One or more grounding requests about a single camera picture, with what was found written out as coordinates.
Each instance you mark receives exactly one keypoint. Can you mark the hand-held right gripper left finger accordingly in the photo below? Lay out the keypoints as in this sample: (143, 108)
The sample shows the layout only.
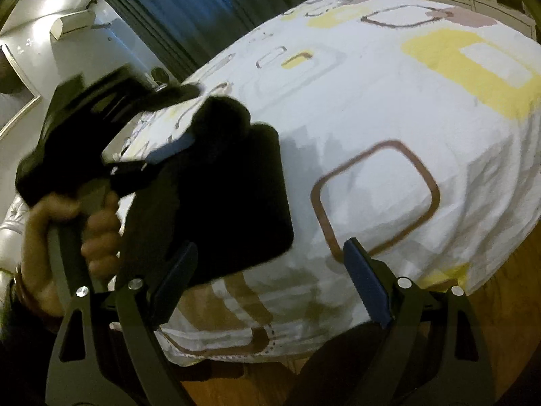
(174, 287)

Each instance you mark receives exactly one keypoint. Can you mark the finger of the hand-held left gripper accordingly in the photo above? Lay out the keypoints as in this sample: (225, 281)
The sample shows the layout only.
(131, 177)
(169, 149)

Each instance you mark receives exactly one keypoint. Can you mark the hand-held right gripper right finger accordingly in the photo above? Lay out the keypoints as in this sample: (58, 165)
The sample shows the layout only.
(367, 287)

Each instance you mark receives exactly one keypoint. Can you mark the black pants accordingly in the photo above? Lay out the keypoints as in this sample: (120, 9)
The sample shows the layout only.
(219, 203)

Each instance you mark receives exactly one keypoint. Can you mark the person's left forearm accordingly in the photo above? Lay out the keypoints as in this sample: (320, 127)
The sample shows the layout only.
(17, 334)

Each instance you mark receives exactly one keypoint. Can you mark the person's left hand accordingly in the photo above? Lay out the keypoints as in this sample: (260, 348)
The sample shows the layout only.
(99, 228)

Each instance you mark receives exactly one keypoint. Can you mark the round white desk fan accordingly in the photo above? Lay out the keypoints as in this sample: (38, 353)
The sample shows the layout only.
(159, 75)

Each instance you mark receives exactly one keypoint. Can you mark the cream tufted headboard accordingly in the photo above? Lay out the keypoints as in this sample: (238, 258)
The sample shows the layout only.
(10, 228)

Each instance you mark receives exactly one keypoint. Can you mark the dark blue curtain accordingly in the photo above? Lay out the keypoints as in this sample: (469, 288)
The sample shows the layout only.
(203, 8)

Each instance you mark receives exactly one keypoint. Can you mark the patterned bed sheet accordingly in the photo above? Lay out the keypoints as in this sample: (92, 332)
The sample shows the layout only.
(380, 114)

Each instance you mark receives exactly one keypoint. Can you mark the framed wall picture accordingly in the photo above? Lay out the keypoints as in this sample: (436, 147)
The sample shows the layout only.
(17, 89)

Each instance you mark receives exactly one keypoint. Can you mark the white wall air conditioner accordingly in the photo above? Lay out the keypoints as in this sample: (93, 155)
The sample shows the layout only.
(72, 23)

